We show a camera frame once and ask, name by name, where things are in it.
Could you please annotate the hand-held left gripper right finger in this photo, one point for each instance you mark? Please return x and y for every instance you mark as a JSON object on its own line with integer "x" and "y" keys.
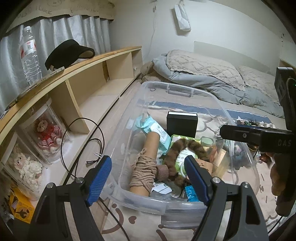
{"x": 196, "y": 178}

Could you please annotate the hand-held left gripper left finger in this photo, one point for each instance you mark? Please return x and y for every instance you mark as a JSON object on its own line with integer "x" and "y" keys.
{"x": 99, "y": 180}

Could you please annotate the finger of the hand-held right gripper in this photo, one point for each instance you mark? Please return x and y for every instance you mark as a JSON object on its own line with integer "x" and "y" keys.
{"x": 240, "y": 134}

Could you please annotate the blue foil packet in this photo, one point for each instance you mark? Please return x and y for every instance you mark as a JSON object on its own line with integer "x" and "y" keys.
{"x": 192, "y": 194}

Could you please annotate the twine roll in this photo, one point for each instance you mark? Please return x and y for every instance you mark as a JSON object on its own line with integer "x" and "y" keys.
{"x": 144, "y": 171}

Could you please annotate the clear plastic storage box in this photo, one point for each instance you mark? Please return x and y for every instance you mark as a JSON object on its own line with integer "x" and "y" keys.
{"x": 129, "y": 129}

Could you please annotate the person's right hand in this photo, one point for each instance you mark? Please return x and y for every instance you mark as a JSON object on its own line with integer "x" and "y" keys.
{"x": 281, "y": 176}

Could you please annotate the brown fur piece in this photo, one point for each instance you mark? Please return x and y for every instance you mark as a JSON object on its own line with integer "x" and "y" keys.
{"x": 180, "y": 153}

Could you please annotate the pale green tape roll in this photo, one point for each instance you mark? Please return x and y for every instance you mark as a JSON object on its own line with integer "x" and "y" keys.
{"x": 205, "y": 140}

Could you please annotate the printed cartoon blanket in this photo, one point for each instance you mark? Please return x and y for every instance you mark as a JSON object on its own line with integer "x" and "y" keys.
{"x": 266, "y": 185}

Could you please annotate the black gift box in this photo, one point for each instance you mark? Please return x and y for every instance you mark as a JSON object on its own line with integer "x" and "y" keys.
{"x": 182, "y": 125}

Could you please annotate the grey duvet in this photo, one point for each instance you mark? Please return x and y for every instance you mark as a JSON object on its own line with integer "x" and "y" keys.
{"x": 208, "y": 89}

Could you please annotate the beige quilted pillow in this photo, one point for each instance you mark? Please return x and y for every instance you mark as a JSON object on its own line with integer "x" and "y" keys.
{"x": 201, "y": 67}
{"x": 256, "y": 78}

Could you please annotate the teal wet wipes pack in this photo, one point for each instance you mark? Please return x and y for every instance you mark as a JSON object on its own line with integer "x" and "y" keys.
{"x": 157, "y": 129}

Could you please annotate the doll in red dress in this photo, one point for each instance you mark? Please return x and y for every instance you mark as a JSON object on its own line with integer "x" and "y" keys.
{"x": 47, "y": 134}

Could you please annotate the doll in white dress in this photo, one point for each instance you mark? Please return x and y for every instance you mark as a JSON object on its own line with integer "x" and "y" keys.
{"x": 25, "y": 166}

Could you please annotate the white headboard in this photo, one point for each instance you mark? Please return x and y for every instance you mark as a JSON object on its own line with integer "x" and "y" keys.
{"x": 231, "y": 53}

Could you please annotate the yellow cardboard box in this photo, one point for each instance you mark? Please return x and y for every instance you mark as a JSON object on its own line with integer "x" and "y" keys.
{"x": 19, "y": 205}

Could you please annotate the clear doll display case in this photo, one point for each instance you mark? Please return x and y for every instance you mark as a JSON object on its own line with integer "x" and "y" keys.
{"x": 30, "y": 125}

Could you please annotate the white doll in case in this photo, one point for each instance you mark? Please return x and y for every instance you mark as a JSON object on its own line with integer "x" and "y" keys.
{"x": 9, "y": 148}

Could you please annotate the wooden bedside shelf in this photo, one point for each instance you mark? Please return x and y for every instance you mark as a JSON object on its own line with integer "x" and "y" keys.
{"x": 92, "y": 76}

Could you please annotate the grey tablet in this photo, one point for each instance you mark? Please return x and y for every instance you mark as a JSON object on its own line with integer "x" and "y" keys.
{"x": 46, "y": 76}

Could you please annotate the black visor cap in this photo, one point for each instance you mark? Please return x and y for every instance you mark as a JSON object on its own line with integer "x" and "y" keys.
{"x": 69, "y": 53}

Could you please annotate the white hanging paper bag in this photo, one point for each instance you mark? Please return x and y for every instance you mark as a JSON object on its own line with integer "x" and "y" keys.
{"x": 182, "y": 16}

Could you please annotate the clear water bottle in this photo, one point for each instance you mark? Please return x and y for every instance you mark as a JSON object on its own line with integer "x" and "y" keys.
{"x": 29, "y": 55}

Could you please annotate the grey curtain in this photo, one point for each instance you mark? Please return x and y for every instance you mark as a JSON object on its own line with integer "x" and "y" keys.
{"x": 69, "y": 30}

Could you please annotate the beige printed valance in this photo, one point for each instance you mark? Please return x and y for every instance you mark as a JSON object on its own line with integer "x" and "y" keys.
{"x": 69, "y": 7}

